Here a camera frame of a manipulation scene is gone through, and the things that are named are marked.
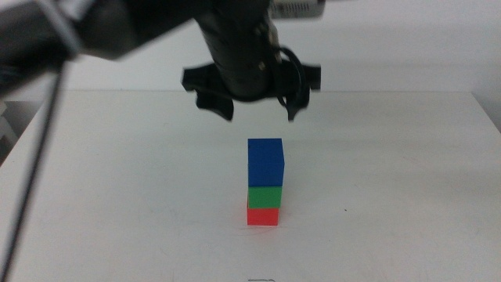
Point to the blue cube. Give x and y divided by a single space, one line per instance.
265 162

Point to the green cube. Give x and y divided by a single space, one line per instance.
265 197

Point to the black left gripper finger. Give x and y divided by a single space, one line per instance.
298 103
217 105

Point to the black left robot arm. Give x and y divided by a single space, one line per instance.
117 23

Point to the red cube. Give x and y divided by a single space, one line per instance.
262 217

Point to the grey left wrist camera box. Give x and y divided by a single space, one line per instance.
297 8

